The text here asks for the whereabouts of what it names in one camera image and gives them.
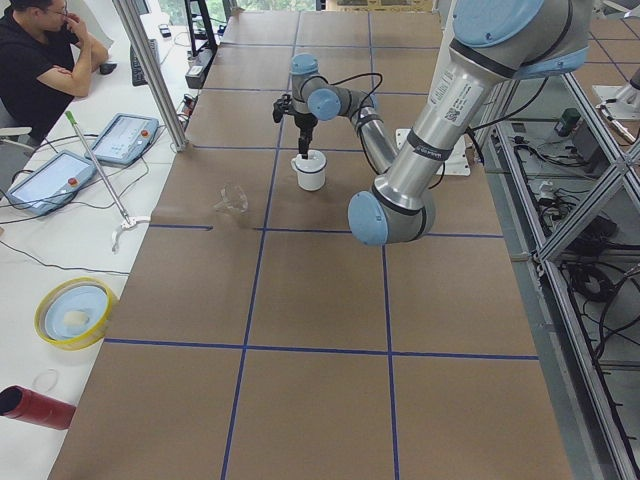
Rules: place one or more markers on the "black power adapter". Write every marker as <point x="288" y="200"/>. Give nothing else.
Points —
<point x="567" y="122"/>

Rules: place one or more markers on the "aluminium frame rail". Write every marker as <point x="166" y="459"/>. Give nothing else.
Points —
<point x="571" y="208"/>

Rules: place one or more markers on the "far teach pendant tablet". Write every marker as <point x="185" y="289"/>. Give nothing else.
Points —
<point x="124" y="139"/>

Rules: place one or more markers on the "yellow rimmed bowl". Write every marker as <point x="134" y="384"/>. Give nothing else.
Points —
<point x="75" y="314"/>

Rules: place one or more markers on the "white round lid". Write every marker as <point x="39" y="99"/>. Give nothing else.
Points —
<point x="313" y="163"/>

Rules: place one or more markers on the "person in black shirt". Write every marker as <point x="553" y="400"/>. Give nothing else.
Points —
<point x="48" y="57"/>

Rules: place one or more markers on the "near teach pendant tablet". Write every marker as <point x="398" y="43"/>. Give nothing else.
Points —
<point x="53" y="184"/>

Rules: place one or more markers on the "red cylinder tube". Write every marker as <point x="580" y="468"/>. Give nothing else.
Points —
<point x="22" y="404"/>

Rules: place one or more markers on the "teach pendant tablet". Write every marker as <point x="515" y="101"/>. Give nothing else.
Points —
<point x="53" y="184"/>
<point x="124" y="139"/>

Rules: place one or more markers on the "black keyboard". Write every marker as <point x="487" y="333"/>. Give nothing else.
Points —
<point x="138" y="77"/>

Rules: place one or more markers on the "white enamel mug blue rim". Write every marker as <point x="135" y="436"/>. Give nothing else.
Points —
<point x="311" y="182"/>

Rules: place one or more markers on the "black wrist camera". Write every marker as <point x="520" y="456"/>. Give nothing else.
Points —
<point x="281" y="107"/>

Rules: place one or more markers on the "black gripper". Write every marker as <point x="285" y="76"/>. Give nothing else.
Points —
<point x="304" y="122"/>

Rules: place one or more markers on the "reacher grabber stick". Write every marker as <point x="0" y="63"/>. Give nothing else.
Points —
<point x="129" y="222"/>

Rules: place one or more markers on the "black computer mouse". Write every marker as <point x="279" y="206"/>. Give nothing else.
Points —
<point x="107" y="68"/>

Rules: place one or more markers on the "aluminium frame post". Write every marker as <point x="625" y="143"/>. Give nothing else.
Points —
<point x="136" y="33"/>

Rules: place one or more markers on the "clear plastic funnel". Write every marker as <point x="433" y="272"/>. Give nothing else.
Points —
<point x="232" y="200"/>

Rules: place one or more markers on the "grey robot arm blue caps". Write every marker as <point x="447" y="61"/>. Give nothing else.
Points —
<point x="493" y="42"/>

